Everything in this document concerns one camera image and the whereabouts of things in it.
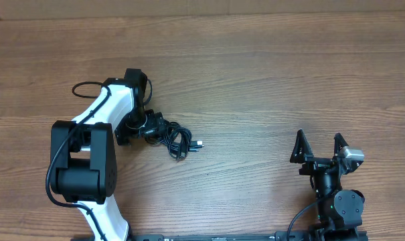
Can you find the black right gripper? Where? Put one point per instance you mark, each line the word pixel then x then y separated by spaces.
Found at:
pixel 302 154

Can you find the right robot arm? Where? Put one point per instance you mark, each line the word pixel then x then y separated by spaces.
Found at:
pixel 338 210

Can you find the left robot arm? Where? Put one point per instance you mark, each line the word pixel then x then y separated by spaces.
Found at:
pixel 83 171

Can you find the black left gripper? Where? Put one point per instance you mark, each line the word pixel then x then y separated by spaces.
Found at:
pixel 154 120

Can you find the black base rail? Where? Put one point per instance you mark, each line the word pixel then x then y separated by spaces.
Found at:
pixel 277 236

